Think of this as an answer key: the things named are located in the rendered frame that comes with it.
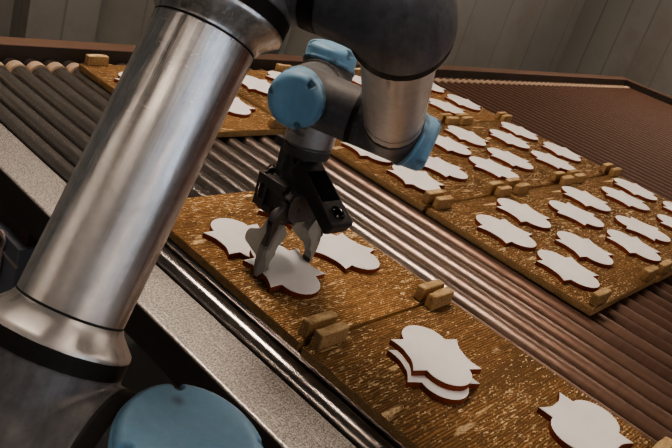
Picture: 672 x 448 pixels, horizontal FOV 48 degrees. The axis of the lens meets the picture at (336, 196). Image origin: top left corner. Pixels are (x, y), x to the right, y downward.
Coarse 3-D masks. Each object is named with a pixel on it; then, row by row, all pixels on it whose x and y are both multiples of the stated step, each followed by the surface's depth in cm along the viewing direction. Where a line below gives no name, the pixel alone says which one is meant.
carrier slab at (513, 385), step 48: (384, 336) 111; (480, 336) 119; (336, 384) 98; (384, 384) 100; (480, 384) 107; (528, 384) 111; (432, 432) 94; (480, 432) 96; (528, 432) 100; (624, 432) 107
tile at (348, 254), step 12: (324, 240) 132; (336, 240) 133; (348, 240) 135; (324, 252) 127; (336, 252) 129; (348, 252) 130; (360, 252) 132; (372, 252) 134; (336, 264) 126; (348, 264) 126; (360, 264) 127; (372, 264) 129
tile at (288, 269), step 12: (252, 252) 118; (276, 252) 120; (288, 252) 121; (252, 264) 115; (276, 264) 117; (288, 264) 118; (300, 264) 120; (264, 276) 114; (276, 276) 114; (288, 276) 116; (300, 276) 117; (312, 276) 118; (276, 288) 113; (288, 288) 113; (300, 288) 114; (312, 288) 115
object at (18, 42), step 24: (0, 48) 174; (24, 48) 178; (48, 48) 183; (72, 48) 187; (96, 48) 193; (120, 48) 199; (456, 72) 320; (480, 72) 334; (504, 72) 350; (528, 72) 372; (552, 72) 397
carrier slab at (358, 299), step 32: (192, 224) 125; (192, 256) 118; (224, 256) 118; (384, 256) 135; (256, 288) 112; (320, 288) 118; (352, 288) 121; (384, 288) 124; (416, 288) 128; (288, 320) 107; (352, 320) 112
